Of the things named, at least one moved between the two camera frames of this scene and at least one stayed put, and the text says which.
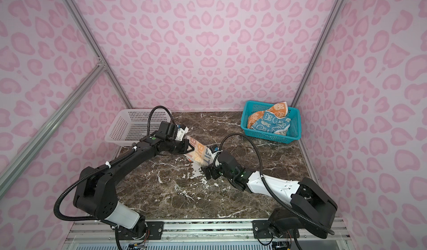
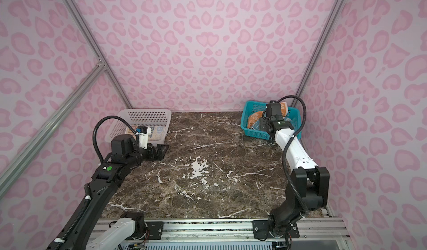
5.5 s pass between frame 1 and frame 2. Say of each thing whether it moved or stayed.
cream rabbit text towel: moved
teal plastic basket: stayed
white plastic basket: stayed
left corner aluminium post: stayed
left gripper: moved
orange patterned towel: stayed
